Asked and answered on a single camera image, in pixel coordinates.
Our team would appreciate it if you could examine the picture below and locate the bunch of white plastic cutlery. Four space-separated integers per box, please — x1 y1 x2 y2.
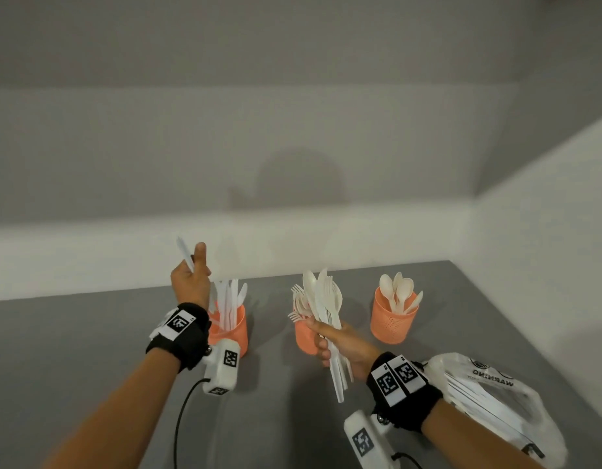
300 267 354 404

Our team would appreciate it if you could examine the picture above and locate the orange mesh cup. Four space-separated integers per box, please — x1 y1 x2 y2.
294 317 326 356
208 303 249 358
369 287 420 345

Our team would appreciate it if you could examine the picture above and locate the bunch of white plastic spoons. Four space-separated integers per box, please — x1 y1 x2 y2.
379 273 424 316

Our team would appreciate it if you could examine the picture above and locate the bunch of white plastic knives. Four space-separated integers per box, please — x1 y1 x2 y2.
208 279 241 333

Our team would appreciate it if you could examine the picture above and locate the person's right forearm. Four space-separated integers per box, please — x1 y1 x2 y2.
420 399 546 469

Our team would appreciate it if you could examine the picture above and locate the person's left hand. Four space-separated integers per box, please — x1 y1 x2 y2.
170 242 212 311

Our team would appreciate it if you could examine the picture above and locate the black cable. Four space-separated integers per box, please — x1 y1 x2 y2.
391 451 424 469
173 378 212 469

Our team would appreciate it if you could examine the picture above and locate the bunch of white plastic forks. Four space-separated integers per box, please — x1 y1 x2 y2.
291 287 314 320

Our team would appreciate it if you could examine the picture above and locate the clear plastic zip bag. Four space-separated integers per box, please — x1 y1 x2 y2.
423 352 568 469

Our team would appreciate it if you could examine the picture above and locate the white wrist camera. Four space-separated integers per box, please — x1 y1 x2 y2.
343 410 402 469

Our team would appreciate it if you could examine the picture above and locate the black wrist strap with markers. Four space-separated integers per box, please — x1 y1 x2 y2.
365 352 444 433
145 302 212 373

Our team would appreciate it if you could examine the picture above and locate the person's left forearm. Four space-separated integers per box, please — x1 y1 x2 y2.
39 347 182 469

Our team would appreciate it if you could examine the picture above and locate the person's right hand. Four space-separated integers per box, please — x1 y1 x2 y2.
303 317 382 382

